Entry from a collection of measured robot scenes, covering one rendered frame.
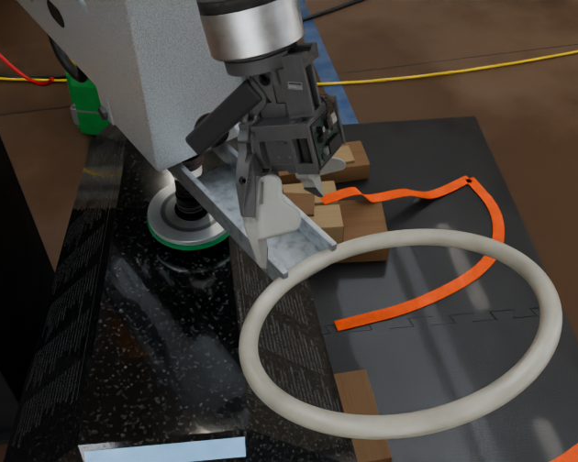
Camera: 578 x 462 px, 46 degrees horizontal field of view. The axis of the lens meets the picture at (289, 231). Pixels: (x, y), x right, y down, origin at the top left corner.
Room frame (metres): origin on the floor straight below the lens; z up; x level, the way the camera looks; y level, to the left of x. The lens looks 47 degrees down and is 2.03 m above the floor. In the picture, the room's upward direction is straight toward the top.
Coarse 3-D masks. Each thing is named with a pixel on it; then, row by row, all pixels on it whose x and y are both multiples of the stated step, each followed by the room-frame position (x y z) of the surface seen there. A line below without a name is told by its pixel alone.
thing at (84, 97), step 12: (72, 84) 2.48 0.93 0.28; (84, 84) 2.47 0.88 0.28; (72, 96) 2.50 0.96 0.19; (84, 96) 2.46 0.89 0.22; (96, 96) 2.46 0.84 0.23; (72, 108) 2.48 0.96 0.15; (84, 108) 2.46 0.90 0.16; (96, 108) 2.45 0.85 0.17; (84, 120) 2.46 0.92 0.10; (96, 120) 2.45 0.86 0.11; (84, 132) 2.45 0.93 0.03; (96, 132) 2.44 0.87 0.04
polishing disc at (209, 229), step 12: (168, 192) 1.21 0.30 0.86; (156, 204) 1.16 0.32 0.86; (168, 204) 1.16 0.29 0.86; (156, 216) 1.13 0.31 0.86; (168, 216) 1.13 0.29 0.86; (156, 228) 1.09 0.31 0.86; (168, 228) 1.09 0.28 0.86; (180, 228) 1.09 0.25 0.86; (192, 228) 1.09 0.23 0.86; (204, 228) 1.09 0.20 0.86; (216, 228) 1.09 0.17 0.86; (168, 240) 1.06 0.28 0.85; (180, 240) 1.05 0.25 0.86; (192, 240) 1.05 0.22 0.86; (204, 240) 1.05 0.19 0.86
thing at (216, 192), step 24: (168, 168) 1.08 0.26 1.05; (216, 168) 1.08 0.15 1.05; (192, 192) 1.00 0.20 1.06; (216, 192) 1.01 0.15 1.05; (216, 216) 0.93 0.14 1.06; (240, 216) 0.94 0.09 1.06; (240, 240) 0.86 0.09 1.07; (288, 240) 0.87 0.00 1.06; (312, 240) 0.86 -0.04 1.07; (288, 264) 0.81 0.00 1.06
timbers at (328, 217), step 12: (300, 192) 1.87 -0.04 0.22; (324, 192) 1.87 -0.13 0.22; (324, 204) 1.82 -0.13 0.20; (336, 204) 1.80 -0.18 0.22; (312, 216) 1.74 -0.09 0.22; (324, 216) 1.74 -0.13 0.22; (336, 216) 1.74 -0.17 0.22; (324, 228) 1.69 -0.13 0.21; (336, 228) 1.69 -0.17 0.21; (336, 240) 1.69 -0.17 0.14
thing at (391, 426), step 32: (320, 256) 0.81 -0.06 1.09; (512, 256) 0.72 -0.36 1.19; (288, 288) 0.74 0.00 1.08; (544, 288) 0.62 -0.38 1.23; (256, 320) 0.65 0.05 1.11; (544, 320) 0.55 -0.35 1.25; (256, 352) 0.57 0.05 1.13; (544, 352) 0.49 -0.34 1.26; (256, 384) 0.50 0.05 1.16; (512, 384) 0.44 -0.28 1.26; (288, 416) 0.44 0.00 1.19; (320, 416) 0.43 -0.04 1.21; (352, 416) 0.42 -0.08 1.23; (384, 416) 0.41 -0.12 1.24; (416, 416) 0.41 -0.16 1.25; (448, 416) 0.40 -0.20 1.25; (480, 416) 0.41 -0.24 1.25
